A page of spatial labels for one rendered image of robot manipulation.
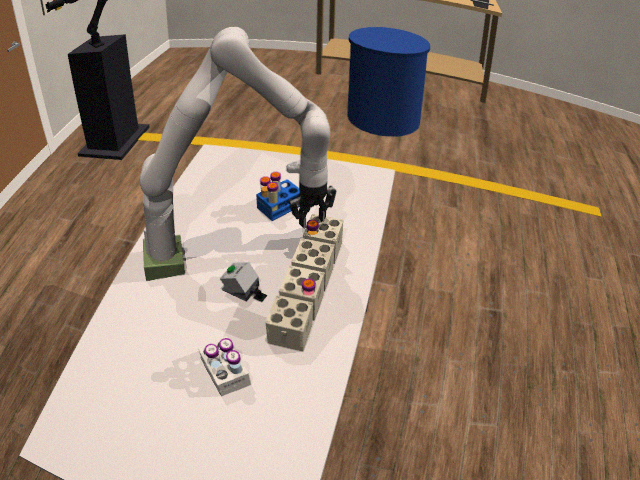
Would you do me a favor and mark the blue tube rack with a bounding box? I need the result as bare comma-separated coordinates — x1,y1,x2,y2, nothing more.
256,179,299,221

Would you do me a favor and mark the conical tube with pink liquid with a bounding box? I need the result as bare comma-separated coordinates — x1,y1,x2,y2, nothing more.
302,278,316,296

